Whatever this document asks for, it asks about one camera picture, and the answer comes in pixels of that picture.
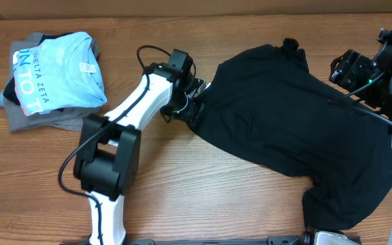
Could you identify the light blue folded t-shirt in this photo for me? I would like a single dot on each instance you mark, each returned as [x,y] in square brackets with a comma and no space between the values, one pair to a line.
[57,74]

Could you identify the black t-shirt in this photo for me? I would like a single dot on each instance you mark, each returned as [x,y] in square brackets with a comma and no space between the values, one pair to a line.
[265,107]

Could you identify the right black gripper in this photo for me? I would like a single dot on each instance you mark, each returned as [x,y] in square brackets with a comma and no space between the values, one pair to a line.
[352,66]

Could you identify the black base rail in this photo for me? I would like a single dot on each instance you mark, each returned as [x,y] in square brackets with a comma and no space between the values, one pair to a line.
[305,239]

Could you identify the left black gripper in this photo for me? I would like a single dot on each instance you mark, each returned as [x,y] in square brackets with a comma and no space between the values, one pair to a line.
[190,113]

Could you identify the grey folded t-shirt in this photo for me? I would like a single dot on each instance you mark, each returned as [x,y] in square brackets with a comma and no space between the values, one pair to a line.
[69,118]

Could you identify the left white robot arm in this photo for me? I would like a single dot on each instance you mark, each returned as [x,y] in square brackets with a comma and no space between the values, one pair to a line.
[107,158]

